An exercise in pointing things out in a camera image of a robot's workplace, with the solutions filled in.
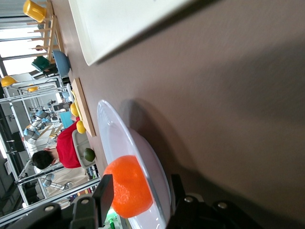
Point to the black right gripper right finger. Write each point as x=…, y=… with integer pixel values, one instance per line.
x=195, y=214

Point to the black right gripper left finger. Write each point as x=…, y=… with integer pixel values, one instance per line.
x=83, y=214

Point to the orange fruit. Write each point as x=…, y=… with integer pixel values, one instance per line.
x=129, y=188

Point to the white ribbed plate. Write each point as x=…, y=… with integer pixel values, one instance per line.
x=124, y=143

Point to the grey blue background robot arm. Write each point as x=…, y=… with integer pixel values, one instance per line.
x=33, y=130

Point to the green lime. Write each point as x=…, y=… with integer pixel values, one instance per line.
x=89, y=154

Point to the person in red shirt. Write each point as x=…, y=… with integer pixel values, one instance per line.
x=68, y=148

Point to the grey small tray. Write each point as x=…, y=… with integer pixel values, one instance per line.
x=79, y=143

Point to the yellow lemon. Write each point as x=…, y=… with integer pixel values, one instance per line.
x=74, y=109
x=81, y=127

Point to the wooden cutting board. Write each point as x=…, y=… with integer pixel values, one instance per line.
x=84, y=109

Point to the blue bowl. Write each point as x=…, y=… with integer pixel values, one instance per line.
x=61, y=63

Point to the yellow hard hat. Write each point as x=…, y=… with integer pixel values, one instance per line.
x=7, y=81

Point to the dark green chair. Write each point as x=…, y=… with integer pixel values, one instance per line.
x=41, y=64

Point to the wooden drying rack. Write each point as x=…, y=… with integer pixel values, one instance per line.
x=51, y=35

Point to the cream bear print tray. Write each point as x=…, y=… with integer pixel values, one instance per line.
x=119, y=23

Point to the yellow cup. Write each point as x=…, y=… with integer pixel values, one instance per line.
x=34, y=10

